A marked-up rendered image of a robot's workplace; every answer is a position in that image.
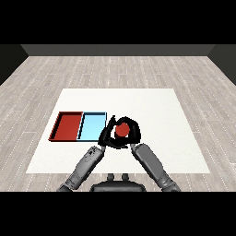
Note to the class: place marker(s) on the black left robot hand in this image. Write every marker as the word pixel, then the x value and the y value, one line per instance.
pixel 105 137

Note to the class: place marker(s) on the dark grey robot body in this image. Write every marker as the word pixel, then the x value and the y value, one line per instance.
pixel 117 185

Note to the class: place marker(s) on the red shallow open box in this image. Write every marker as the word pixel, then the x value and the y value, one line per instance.
pixel 67 127

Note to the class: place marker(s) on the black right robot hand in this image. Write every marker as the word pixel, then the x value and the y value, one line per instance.
pixel 134 132

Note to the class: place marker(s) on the light blue shallow open box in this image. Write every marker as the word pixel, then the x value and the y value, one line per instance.
pixel 92 126

